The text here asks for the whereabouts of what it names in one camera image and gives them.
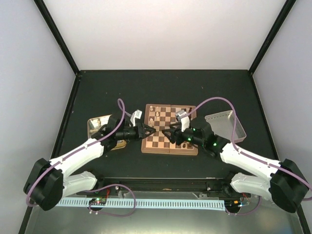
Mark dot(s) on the black frame post right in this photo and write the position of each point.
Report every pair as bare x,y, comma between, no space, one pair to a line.
280,19

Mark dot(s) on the white slotted cable duct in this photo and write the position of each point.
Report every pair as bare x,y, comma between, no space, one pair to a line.
129,203

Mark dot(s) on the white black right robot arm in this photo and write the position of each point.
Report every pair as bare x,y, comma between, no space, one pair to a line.
279,182

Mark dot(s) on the black frame post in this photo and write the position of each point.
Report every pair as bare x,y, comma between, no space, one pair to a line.
40,4
280,19

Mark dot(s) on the clear plastic tray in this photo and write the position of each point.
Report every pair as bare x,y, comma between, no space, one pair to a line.
222,124

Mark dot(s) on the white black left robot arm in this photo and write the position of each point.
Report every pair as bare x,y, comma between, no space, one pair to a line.
51,180

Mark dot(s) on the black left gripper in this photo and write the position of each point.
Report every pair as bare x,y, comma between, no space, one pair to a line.
141,128

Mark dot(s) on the wooden chess board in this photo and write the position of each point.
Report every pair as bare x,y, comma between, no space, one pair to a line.
158,143

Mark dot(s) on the black frame post left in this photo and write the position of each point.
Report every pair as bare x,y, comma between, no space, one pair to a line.
40,4

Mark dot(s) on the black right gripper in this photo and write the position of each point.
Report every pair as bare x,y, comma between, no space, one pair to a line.
175,134

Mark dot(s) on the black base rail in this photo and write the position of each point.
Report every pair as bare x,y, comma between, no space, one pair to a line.
219,187

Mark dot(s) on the small electronics board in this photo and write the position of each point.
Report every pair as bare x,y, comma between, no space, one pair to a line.
98,201

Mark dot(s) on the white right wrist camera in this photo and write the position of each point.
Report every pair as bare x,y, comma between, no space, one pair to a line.
183,118

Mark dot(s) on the yellow tin box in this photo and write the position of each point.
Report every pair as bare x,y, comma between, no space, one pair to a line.
94,124

